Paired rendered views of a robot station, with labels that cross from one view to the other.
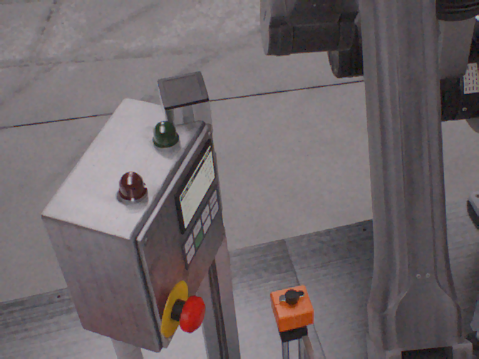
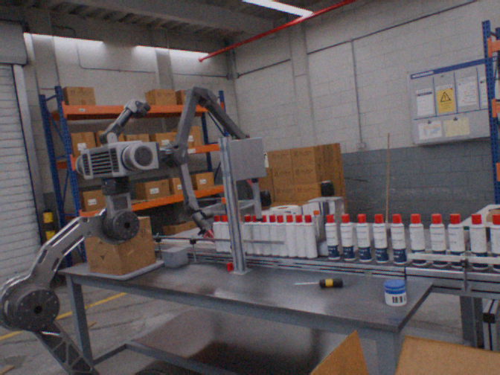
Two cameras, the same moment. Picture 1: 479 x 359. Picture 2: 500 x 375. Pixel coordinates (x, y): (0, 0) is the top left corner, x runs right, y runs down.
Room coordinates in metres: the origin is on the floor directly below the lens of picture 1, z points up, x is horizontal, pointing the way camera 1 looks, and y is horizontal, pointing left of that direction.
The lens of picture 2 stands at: (1.91, 1.59, 1.41)
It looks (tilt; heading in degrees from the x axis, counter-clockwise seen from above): 5 degrees down; 227
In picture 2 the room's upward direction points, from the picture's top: 7 degrees counter-clockwise
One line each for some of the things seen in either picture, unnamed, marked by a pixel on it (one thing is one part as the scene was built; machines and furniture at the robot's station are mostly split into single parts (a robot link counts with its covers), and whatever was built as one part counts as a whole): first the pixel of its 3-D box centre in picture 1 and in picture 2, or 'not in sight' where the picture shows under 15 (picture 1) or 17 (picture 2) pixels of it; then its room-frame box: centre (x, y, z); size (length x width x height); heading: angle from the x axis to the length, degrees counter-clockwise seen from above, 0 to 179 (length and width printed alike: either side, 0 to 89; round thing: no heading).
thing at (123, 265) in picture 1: (145, 226); (245, 159); (0.55, 0.10, 1.38); 0.17 x 0.10 x 0.19; 154
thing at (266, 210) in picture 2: not in sight; (265, 215); (0.22, -0.14, 1.03); 0.09 x 0.09 x 0.30
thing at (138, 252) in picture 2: not in sight; (119, 244); (0.92, -0.64, 0.99); 0.30 x 0.24 x 0.27; 101
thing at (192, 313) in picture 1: (188, 313); not in sight; (0.48, 0.06, 1.32); 0.04 x 0.03 x 0.04; 154
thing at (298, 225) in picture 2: not in sight; (300, 236); (0.43, 0.30, 0.98); 0.05 x 0.05 x 0.20
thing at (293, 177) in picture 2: not in sight; (300, 194); (-2.78, -2.44, 0.70); 1.20 x 0.82 x 1.39; 99
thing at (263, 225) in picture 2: not in sight; (265, 234); (0.47, 0.09, 0.98); 0.05 x 0.05 x 0.20
